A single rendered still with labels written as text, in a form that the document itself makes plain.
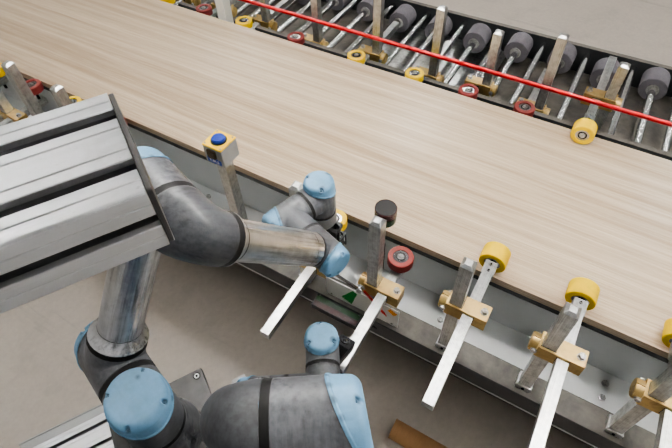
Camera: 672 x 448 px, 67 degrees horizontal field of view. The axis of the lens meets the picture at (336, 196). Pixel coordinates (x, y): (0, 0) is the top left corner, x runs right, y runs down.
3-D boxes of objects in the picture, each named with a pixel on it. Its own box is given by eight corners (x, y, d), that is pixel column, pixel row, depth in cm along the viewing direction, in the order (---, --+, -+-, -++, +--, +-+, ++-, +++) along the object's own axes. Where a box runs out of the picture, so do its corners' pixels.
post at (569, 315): (525, 395, 151) (579, 318, 115) (513, 389, 152) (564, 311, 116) (529, 384, 153) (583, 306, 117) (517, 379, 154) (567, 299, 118)
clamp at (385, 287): (396, 308, 154) (397, 300, 150) (357, 289, 159) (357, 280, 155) (404, 294, 157) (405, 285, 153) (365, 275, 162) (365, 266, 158)
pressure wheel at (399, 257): (404, 290, 161) (407, 270, 152) (381, 279, 164) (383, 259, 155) (415, 271, 165) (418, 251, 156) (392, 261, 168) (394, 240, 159)
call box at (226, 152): (225, 170, 149) (220, 151, 143) (207, 162, 151) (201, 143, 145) (240, 155, 153) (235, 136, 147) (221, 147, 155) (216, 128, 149)
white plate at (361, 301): (396, 328, 163) (398, 313, 155) (326, 293, 172) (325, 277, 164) (397, 327, 163) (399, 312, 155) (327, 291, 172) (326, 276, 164)
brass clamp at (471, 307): (482, 332, 138) (485, 324, 134) (435, 310, 142) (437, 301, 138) (489, 314, 141) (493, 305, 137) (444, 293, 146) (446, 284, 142)
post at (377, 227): (374, 316, 167) (380, 227, 131) (365, 311, 168) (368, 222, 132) (379, 308, 169) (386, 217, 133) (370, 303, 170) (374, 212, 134)
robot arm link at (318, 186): (292, 180, 120) (320, 162, 123) (297, 210, 128) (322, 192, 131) (314, 199, 116) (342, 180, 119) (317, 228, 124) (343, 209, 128)
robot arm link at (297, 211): (286, 239, 111) (325, 212, 115) (256, 210, 116) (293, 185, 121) (290, 259, 117) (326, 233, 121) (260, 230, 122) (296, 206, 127)
